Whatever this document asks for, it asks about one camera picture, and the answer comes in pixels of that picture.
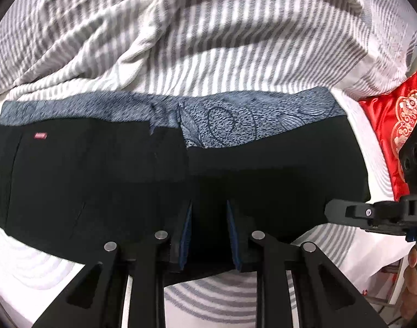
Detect person's right hand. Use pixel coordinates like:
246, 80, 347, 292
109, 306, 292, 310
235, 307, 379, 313
400, 247, 417, 321

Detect red embroidered satin pillow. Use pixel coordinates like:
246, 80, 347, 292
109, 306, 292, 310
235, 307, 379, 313
359, 70, 417, 200

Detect black shorts with patterned waistband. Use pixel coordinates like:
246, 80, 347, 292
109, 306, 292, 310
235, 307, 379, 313
0, 87, 370, 281

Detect white bedsheet with grey arcs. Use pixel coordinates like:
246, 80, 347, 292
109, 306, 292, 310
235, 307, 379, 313
0, 87, 409, 327

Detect grey striped white blanket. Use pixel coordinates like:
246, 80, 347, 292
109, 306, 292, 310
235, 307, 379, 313
0, 0, 417, 101

